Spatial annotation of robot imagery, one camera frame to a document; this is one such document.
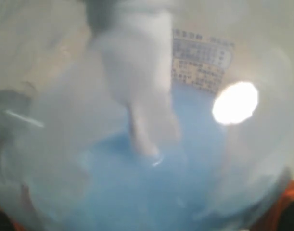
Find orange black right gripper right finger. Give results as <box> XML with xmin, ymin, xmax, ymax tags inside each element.
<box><xmin>249</xmin><ymin>180</ymin><xmax>294</xmax><ymax>231</ymax></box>

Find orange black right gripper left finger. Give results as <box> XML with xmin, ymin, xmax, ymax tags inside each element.
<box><xmin>0</xmin><ymin>209</ymin><xmax>16</xmax><ymax>231</ymax></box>

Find blue pump lotion bottle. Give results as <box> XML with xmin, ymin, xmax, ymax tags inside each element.
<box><xmin>0</xmin><ymin>0</ymin><xmax>294</xmax><ymax>231</ymax></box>

